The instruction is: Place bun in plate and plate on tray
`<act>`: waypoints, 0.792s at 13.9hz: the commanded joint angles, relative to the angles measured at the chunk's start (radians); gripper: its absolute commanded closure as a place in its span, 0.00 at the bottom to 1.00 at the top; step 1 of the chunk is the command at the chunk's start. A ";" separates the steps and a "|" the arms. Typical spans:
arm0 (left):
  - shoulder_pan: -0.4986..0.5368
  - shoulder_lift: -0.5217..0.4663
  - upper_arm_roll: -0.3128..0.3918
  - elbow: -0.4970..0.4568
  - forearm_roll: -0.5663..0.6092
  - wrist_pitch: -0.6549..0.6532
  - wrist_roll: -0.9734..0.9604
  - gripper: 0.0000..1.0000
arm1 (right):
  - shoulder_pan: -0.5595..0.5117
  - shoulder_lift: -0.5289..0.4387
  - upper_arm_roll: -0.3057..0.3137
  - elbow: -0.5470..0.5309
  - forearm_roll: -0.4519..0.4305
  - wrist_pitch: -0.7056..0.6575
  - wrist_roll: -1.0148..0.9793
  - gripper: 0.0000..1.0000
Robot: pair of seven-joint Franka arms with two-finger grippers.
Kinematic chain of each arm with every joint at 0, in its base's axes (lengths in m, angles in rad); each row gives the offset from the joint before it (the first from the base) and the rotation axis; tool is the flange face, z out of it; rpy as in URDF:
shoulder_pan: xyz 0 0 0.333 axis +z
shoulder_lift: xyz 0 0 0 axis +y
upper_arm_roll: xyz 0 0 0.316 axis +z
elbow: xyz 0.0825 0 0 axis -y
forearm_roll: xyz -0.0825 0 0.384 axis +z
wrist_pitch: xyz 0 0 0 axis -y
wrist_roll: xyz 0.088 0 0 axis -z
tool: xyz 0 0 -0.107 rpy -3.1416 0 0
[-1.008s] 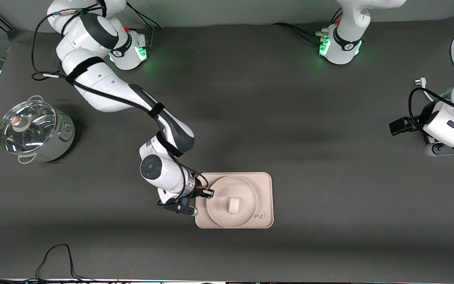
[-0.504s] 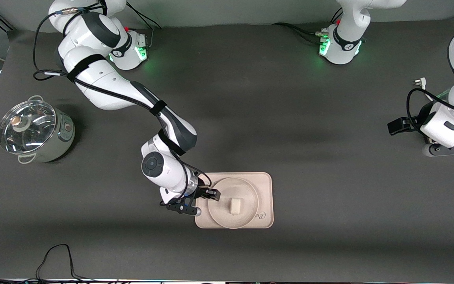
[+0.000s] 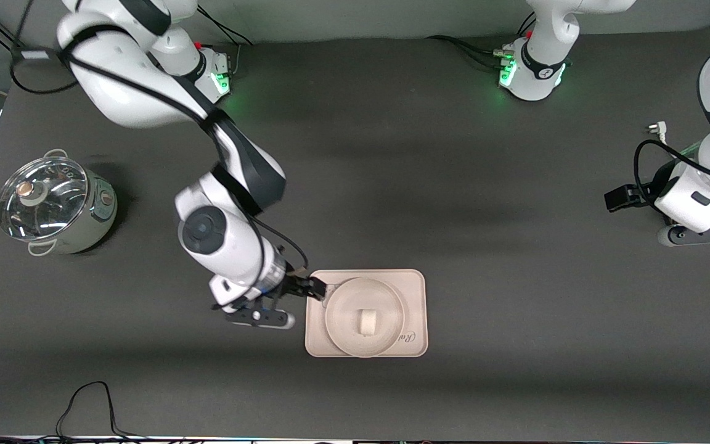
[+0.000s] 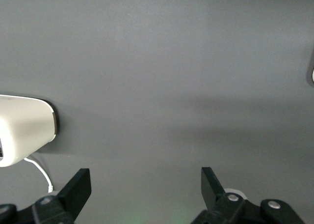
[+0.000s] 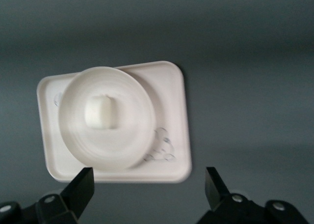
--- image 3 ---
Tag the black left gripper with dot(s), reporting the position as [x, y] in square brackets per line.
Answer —
[646, 196]

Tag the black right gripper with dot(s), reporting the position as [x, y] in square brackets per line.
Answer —
[297, 288]

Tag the round beige plate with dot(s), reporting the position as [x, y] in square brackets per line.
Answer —
[342, 327]

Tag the small white bun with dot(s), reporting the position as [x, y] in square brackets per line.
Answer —
[367, 322]

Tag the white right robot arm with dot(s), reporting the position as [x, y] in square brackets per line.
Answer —
[225, 246]

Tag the beige rectangular printed tray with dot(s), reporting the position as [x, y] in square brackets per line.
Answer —
[413, 290]

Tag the silver pot with glass lid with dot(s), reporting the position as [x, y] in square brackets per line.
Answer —
[93, 222]

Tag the glass pot lid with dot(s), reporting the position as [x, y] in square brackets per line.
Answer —
[40, 197]

